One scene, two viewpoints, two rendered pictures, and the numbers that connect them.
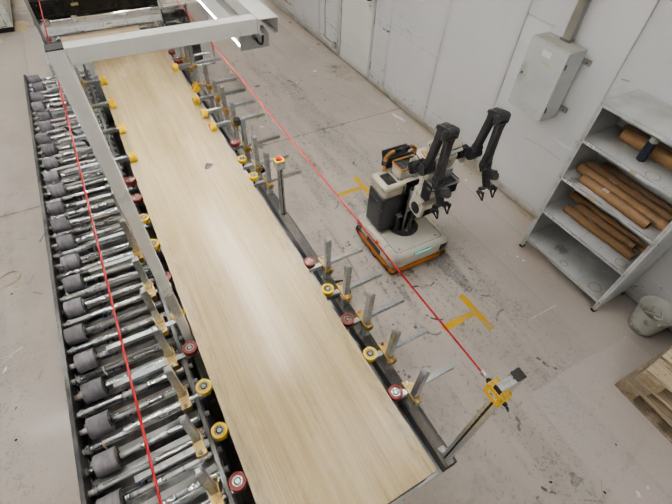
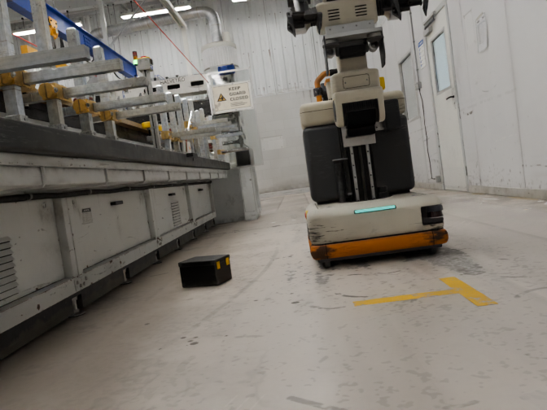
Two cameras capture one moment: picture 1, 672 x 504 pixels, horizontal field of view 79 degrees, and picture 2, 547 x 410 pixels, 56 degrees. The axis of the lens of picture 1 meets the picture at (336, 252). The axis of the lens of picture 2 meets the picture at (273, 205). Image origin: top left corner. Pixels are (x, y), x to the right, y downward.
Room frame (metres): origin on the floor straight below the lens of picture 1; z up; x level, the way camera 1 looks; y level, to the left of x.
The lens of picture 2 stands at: (0.30, -1.70, 0.45)
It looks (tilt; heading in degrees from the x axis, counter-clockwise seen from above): 3 degrees down; 34
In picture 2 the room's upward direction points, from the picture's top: 8 degrees counter-clockwise
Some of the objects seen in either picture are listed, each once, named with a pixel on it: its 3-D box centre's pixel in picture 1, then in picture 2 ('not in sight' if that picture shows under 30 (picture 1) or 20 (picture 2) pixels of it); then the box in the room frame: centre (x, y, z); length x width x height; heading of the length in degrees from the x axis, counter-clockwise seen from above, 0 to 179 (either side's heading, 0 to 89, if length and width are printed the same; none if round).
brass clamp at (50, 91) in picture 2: (364, 320); (55, 93); (1.34, -0.20, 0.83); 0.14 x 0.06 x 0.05; 32
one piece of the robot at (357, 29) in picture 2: (439, 183); (352, 46); (2.49, -0.76, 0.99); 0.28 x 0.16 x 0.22; 121
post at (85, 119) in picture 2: (345, 289); (81, 93); (1.53, -0.08, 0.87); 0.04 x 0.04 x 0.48; 32
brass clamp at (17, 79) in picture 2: (386, 353); (14, 79); (1.12, -0.33, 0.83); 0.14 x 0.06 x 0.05; 32
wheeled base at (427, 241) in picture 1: (400, 234); (367, 222); (2.74, -0.61, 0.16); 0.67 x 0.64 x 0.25; 31
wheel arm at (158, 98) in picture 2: (353, 285); (110, 106); (1.61, -0.13, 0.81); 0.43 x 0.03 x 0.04; 122
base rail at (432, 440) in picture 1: (261, 183); (177, 158); (2.76, 0.68, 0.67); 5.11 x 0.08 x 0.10; 32
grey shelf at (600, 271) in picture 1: (614, 209); not in sight; (2.57, -2.26, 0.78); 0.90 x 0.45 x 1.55; 32
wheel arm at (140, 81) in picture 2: (374, 312); (82, 91); (1.40, -0.26, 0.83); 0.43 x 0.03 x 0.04; 122
